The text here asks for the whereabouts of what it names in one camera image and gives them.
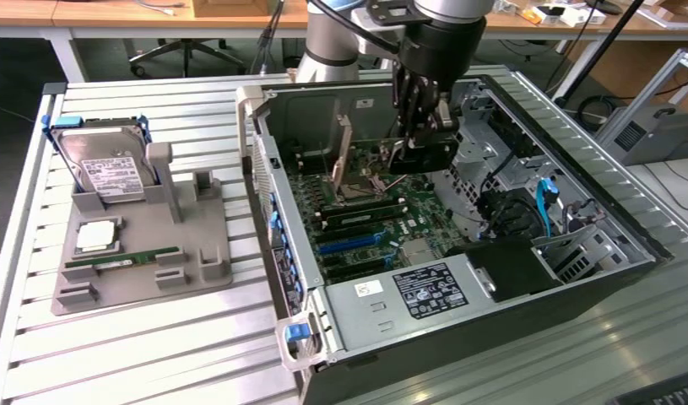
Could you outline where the black graphics card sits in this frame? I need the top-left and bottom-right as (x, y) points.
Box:
(330, 112), (462, 202)

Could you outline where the grey parts rack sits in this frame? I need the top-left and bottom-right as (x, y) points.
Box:
(50, 142), (236, 317)

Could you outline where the dark labelled RAM stick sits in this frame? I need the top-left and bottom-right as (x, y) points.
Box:
(319, 201), (410, 232)

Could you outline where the metal socket cover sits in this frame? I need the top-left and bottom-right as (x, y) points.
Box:
(363, 166), (402, 193)

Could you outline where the black tripod pole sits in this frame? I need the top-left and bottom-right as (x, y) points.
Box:
(551, 0), (649, 106)

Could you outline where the black office chair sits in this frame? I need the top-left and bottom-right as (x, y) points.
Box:
(127, 37), (249, 79)

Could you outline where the green RAM stick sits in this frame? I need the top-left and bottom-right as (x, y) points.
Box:
(64, 247), (186, 269)

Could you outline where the black keyboard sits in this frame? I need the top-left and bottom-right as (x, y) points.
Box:
(613, 373), (688, 405)

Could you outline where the grey power supply unit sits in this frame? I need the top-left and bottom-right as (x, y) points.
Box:
(313, 251), (495, 355)

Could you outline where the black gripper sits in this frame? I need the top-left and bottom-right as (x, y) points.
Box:
(393, 19), (489, 111)

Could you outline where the blue wire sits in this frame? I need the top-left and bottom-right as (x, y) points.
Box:
(537, 176), (561, 240)

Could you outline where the black open PC case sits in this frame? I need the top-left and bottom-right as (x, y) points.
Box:
(235, 73), (677, 405)

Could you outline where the blue expansion slot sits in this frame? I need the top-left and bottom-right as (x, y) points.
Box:
(315, 235), (382, 256)

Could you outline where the grey machine box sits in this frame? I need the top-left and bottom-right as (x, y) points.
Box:
(594, 105), (688, 166)

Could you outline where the silver CPU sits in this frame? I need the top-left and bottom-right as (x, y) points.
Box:
(75, 219), (120, 251)

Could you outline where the hard disk blue carrier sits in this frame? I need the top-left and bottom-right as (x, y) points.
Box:
(40, 113), (156, 206)

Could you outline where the CPU socket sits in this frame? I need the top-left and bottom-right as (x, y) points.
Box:
(333, 175), (389, 208)

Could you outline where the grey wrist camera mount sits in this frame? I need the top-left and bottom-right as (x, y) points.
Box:
(351, 0), (430, 56)

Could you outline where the silver chipset heatsink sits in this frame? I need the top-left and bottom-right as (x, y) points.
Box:
(402, 240), (437, 263)

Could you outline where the blue case latch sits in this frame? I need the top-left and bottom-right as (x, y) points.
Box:
(283, 323), (311, 343)

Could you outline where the aluminium profile frame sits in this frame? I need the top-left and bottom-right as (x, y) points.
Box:
(630, 47), (688, 113)

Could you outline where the black plastic shroud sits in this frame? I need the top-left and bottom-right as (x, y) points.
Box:
(465, 235), (563, 303)

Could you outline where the metal disk bay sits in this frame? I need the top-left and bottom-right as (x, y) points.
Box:
(433, 90), (547, 220)

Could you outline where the green motherboard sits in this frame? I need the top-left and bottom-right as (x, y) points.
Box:
(287, 141), (473, 284)

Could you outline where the small white box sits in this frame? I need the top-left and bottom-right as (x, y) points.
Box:
(533, 3), (607, 29)

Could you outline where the brown cardboard box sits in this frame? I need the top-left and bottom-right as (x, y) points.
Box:
(192, 0), (279, 19)

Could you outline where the dark gripper cable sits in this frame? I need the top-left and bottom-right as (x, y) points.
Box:
(309, 0), (405, 56)

